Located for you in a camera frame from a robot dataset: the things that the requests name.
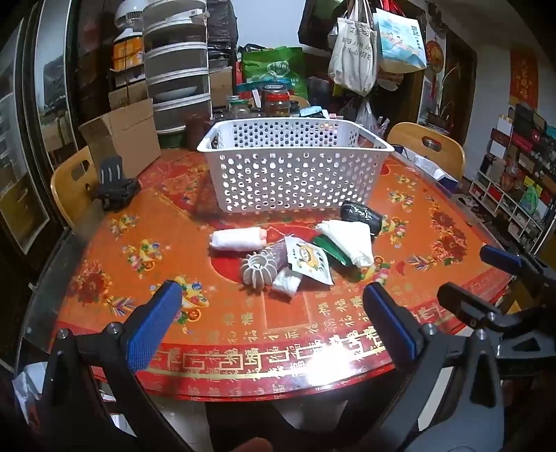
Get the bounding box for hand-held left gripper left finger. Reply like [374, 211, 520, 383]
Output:
[41, 280, 192, 452]

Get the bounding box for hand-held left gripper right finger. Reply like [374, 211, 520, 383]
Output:
[334, 282, 507, 452]

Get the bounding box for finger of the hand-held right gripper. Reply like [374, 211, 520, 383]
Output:
[480, 244, 556, 288]
[436, 282, 539, 338]

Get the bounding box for green packet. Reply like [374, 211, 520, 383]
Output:
[313, 235, 362, 280]

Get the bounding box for white cloth pouch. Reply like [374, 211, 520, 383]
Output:
[316, 219, 375, 268]

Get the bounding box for cartoon print snack packet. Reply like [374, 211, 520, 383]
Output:
[284, 237, 335, 286]

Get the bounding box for small white tissue packet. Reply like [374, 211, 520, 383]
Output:
[272, 268, 302, 298]

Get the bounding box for black packet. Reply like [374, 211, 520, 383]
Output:
[340, 202, 383, 236]

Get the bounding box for white cloth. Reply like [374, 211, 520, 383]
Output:
[209, 227, 267, 252]

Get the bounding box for grey pumpkin-shaped sponge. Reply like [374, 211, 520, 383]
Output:
[241, 253, 278, 290]

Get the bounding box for purple pouch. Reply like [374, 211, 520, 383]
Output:
[261, 243, 289, 271]

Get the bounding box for white perforated plastic basket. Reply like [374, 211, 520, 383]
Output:
[197, 118, 395, 215]

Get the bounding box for shelf of boxes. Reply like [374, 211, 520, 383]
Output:
[467, 102, 556, 244]

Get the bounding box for red floral tablecloth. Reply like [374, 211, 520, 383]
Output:
[26, 148, 522, 403]

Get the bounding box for papers on chair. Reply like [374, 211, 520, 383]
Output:
[402, 148, 459, 183]

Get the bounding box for black phone holder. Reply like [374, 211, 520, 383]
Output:
[89, 155, 142, 213]

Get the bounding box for wooden chair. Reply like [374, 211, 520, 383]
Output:
[50, 145, 100, 229]
[386, 122, 465, 181]

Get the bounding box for open cardboard box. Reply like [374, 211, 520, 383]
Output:
[78, 98, 162, 179]

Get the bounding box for crumpled clear plastic bag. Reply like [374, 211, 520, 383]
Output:
[355, 98, 384, 136]

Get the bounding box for dark brown pot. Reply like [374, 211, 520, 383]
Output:
[186, 114, 213, 151]

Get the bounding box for red knot ornament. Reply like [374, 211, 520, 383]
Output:
[423, 39, 447, 98]

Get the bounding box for dark framed glass door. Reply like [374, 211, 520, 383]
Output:
[0, 0, 79, 257]

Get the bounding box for flat cardboard box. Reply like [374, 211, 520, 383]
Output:
[108, 80, 150, 109]

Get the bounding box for small glass jar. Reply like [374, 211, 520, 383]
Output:
[228, 96, 252, 119]

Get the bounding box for blue illustrated tote bag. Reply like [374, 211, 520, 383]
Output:
[374, 6, 428, 74]

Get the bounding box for brown cardboard box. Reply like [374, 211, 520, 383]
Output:
[208, 70, 235, 107]

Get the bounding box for red-lid glass jar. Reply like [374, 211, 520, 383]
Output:
[262, 84, 291, 117]

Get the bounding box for beige canvas tote bag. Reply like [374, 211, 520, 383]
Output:
[328, 0, 378, 97]

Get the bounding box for tiered transparent storage rack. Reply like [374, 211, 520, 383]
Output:
[142, 0, 213, 132]

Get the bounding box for orange box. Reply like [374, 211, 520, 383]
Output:
[113, 37, 144, 71]

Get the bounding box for green shopping bag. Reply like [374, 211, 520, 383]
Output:
[241, 43, 309, 100]

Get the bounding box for black hanging bag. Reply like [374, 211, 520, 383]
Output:
[297, 0, 344, 50]

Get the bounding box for white small fan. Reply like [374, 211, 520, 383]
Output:
[114, 0, 146, 42]

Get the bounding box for black plastic-wrapped bundle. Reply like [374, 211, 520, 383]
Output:
[206, 0, 239, 49]

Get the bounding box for red wall banner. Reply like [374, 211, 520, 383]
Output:
[509, 48, 539, 109]

